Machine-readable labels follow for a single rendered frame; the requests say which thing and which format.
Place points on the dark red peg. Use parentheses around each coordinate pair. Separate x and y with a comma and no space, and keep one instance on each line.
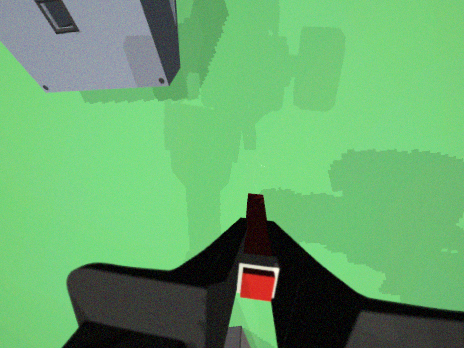
(258,269)

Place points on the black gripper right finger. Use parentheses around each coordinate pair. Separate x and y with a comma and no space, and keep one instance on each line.
(312,308)

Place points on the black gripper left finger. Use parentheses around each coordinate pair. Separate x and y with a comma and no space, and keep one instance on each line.
(192,303)

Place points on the grey metal panel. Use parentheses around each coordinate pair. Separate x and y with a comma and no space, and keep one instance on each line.
(83,45)

